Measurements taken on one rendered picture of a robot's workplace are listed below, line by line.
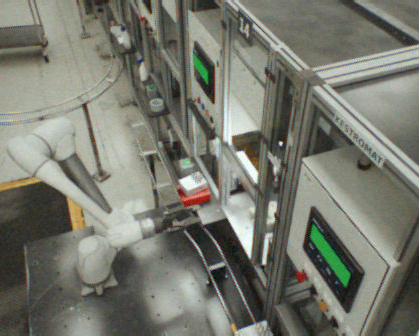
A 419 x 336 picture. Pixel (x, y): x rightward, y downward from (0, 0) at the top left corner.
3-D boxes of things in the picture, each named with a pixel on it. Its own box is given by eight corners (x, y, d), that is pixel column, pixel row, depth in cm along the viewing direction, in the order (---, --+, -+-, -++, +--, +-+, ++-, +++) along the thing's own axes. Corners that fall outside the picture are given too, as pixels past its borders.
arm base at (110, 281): (82, 304, 223) (80, 298, 219) (76, 269, 238) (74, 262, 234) (119, 292, 227) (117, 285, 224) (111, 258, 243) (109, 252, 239)
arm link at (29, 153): (35, 168, 188) (57, 149, 197) (-1, 141, 188) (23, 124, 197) (30, 182, 198) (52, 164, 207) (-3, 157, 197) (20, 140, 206)
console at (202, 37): (186, 95, 239) (182, 10, 208) (235, 85, 246) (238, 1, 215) (214, 140, 210) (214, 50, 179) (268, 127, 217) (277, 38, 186)
